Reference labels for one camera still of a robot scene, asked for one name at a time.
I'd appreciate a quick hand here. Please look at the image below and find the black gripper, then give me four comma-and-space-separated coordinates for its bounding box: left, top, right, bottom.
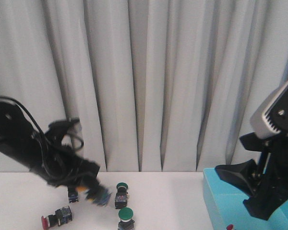
38, 144, 110, 206
215, 132, 288, 220

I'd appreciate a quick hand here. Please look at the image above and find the red push button front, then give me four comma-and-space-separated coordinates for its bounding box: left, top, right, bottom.
226, 224, 234, 230

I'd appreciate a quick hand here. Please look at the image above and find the red push button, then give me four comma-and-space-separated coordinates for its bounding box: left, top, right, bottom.
41, 206, 72, 230
226, 224, 234, 230

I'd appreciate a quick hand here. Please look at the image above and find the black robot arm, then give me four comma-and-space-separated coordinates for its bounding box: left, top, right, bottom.
0, 96, 111, 206

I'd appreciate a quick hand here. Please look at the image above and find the light blue plastic box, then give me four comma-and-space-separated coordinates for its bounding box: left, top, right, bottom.
203, 168, 288, 230

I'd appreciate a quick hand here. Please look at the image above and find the rear green push button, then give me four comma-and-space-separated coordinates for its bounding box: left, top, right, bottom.
115, 182, 129, 209

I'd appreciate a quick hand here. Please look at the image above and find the green push button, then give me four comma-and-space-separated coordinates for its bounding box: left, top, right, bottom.
115, 182, 129, 209
118, 207, 135, 230

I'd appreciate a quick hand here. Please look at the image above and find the front green push button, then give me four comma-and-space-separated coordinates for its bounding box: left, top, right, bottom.
118, 207, 135, 230

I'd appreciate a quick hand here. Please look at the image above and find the red push button lying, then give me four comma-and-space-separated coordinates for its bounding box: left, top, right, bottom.
41, 206, 72, 230

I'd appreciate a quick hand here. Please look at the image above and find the grey pleated curtain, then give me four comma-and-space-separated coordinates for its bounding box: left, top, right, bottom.
0, 0, 288, 172

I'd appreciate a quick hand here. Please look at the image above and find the yellow push button switch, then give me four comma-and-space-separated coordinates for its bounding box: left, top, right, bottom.
67, 186, 79, 203

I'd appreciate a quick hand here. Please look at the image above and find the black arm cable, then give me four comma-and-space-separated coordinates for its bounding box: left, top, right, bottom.
4, 97, 84, 183

